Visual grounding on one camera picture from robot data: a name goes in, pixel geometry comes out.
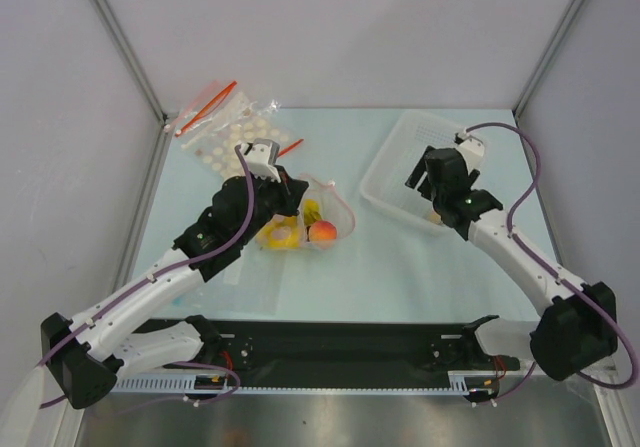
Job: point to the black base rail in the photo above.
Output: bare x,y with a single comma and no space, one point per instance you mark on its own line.
312,355

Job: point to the pink dotted zip bag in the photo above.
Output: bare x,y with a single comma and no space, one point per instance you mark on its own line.
323,218

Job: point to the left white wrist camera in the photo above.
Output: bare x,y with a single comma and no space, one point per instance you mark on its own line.
258,158

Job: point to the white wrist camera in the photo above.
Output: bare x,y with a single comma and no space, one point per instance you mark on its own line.
258,158
472,149

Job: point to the white perforated plastic basket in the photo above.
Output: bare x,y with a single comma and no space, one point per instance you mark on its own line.
383,185

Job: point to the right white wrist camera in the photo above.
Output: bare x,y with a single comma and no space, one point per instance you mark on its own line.
472,149

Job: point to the red orange peach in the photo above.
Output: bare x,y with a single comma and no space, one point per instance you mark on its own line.
322,231

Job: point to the aluminium frame post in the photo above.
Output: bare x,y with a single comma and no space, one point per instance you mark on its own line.
128,56
558,38

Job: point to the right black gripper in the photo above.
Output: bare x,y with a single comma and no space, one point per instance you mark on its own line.
420,178

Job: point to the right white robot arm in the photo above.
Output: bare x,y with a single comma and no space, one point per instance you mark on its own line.
571,333

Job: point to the beige garlic bulb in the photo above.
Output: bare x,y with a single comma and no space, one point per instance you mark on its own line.
434,218

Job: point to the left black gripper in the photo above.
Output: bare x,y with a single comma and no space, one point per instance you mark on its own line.
290,191

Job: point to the left aluminium frame post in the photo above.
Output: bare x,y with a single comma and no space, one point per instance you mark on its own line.
128,56

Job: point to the white slotted cable duct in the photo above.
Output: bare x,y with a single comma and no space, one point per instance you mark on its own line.
209,384

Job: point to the right aluminium frame post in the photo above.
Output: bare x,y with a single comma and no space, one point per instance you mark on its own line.
558,38

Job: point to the yellow banana bunch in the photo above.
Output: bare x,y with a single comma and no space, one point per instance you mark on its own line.
290,232

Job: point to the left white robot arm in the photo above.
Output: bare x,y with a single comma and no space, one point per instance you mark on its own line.
90,352

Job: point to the blue zipper clear bag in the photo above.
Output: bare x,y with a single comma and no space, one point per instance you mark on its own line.
249,288

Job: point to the red zipper clear bag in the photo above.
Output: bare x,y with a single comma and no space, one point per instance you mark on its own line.
215,107

